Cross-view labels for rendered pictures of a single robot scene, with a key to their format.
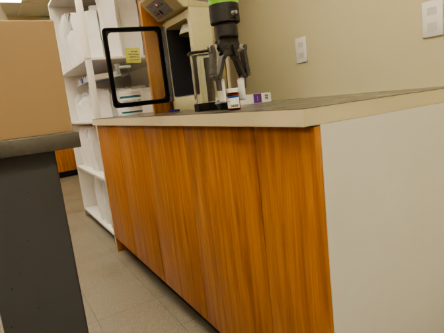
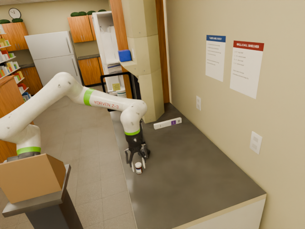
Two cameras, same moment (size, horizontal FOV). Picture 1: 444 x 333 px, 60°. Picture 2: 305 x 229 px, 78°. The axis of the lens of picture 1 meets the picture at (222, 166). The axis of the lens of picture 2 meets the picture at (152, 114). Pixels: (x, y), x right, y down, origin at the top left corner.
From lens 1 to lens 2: 1.02 m
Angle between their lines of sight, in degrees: 22
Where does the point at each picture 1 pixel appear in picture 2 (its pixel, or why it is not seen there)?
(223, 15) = (130, 141)
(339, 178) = not seen: outside the picture
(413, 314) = not seen: outside the picture
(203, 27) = (147, 84)
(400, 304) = not seen: outside the picture
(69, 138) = (56, 201)
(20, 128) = (39, 193)
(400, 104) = (204, 219)
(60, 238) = (62, 223)
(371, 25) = (228, 119)
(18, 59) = (33, 171)
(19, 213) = (44, 217)
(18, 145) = (36, 206)
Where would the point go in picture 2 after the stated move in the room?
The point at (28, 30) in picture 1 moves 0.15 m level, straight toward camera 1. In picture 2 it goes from (35, 160) to (24, 179)
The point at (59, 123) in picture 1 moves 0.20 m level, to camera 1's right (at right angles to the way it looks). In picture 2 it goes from (55, 188) to (84, 192)
